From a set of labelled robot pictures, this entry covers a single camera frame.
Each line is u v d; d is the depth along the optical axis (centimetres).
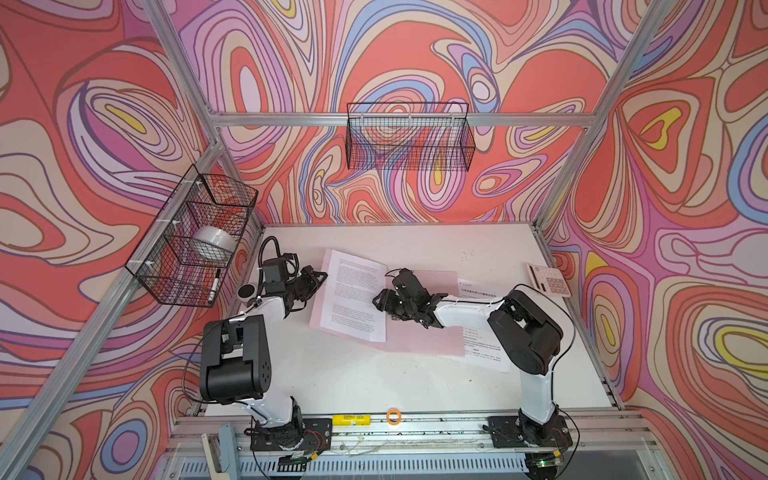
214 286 71
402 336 89
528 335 51
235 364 47
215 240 72
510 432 74
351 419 74
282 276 75
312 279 82
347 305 88
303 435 73
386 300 83
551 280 101
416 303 74
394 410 77
